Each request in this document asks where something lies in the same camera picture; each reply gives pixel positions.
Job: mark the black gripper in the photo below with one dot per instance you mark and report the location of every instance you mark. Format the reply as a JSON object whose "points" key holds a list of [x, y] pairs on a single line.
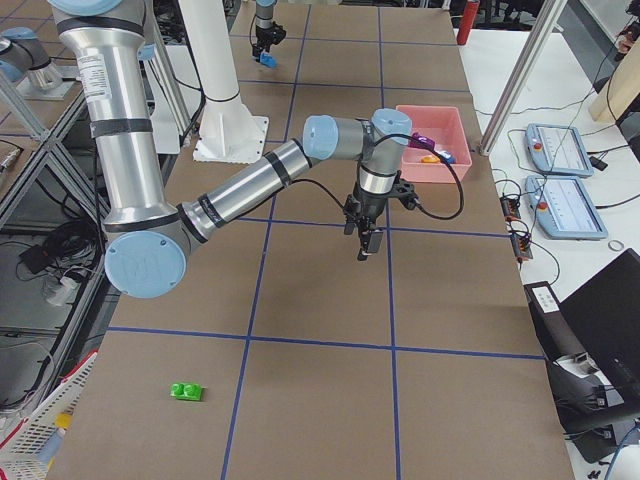
{"points": [[267, 35], [369, 205]]}

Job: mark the long blue toy block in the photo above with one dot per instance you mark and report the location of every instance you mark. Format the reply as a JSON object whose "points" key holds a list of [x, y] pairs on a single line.
{"points": [[267, 60]]}

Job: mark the orange toy block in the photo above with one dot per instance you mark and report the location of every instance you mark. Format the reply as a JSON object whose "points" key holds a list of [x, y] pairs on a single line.
{"points": [[429, 160]]}

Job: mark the small blue toy block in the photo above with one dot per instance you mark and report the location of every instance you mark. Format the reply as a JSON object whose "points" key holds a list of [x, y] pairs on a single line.
{"points": [[447, 156]]}

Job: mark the purple toy block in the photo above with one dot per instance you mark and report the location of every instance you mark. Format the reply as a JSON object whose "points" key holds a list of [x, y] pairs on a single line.
{"points": [[420, 141]]}

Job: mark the green toy block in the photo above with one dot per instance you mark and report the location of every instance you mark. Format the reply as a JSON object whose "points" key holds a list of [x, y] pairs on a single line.
{"points": [[186, 391]]}

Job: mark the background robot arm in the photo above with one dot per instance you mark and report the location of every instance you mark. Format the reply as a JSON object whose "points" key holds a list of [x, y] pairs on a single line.
{"points": [[25, 62]]}

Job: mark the pink plastic box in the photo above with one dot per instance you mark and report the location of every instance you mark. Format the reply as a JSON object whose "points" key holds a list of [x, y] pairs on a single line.
{"points": [[443, 124]]}

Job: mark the orange black usb hub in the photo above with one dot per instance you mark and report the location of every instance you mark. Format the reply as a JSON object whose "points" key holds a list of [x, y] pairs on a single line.
{"points": [[519, 232]]}

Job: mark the lower blue teach pendant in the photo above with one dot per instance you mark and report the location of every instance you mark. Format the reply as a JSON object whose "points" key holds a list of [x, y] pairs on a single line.
{"points": [[561, 206]]}

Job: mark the blue teach pendant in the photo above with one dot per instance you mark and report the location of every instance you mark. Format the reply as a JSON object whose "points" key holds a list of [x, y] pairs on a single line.
{"points": [[561, 206], [556, 149]]}

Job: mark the upper blue teach pendant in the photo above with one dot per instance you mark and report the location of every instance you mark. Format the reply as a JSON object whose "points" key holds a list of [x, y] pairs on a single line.
{"points": [[556, 149]]}

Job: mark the red bottle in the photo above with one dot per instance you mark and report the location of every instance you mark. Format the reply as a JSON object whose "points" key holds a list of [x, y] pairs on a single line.
{"points": [[467, 21]]}

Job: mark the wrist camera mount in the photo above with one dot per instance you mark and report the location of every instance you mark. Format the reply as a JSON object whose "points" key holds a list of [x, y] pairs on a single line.
{"points": [[404, 192]]}

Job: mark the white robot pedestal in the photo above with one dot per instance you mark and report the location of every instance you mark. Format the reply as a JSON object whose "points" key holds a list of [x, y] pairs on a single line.
{"points": [[228, 131]]}

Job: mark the aluminium frame post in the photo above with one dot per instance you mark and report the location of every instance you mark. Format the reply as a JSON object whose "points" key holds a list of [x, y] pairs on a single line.
{"points": [[532, 49]]}

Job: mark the white wire basket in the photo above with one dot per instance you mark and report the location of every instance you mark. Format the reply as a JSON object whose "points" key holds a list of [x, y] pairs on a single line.
{"points": [[29, 450]]}

